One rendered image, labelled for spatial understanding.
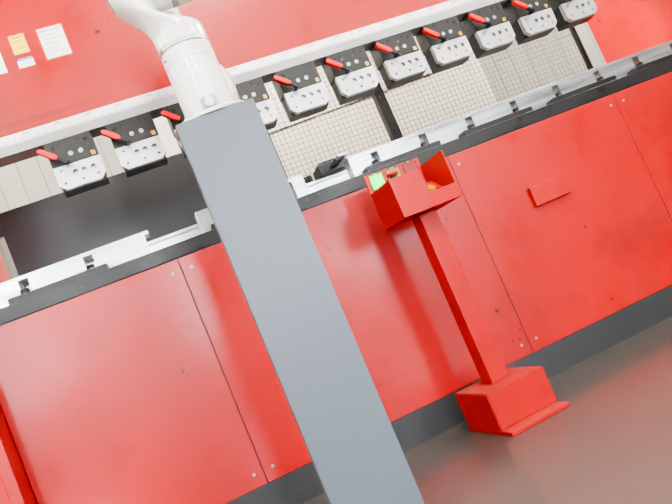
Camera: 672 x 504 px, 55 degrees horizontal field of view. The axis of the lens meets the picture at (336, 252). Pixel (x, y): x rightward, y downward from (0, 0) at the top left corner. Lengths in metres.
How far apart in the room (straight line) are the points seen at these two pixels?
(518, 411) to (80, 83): 1.70
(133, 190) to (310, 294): 1.51
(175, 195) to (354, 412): 1.59
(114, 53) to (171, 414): 1.19
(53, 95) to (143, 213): 0.65
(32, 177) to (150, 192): 2.19
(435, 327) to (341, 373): 0.82
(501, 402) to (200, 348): 0.89
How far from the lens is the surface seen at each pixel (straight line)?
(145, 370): 2.02
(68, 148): 2.27
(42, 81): 2.37
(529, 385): 1.95
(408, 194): 1.89
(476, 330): 1.96
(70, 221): 2.77
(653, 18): 3.49
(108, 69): 2.36
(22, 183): 4.89
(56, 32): 2.43
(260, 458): 2.05
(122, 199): 2.76
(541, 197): 2.39
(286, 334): 1.38
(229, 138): 1.44
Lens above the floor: 0.52
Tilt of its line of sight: 4 degrees up
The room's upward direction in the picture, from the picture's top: 23 degrees counter-clockwise
